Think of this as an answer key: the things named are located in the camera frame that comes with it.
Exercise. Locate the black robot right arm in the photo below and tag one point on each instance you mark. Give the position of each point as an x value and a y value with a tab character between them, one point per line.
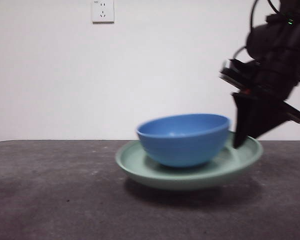
277	50

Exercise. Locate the white wall socket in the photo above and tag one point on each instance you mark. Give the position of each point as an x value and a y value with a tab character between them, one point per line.
103	12

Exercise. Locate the blue ribbed bowl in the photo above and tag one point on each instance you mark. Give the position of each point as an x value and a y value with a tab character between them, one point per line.
182	147

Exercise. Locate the green round plate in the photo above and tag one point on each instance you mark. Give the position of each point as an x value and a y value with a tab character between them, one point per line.
177	180

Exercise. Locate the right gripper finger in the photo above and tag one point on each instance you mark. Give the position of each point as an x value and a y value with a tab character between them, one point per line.
267	120
243	117

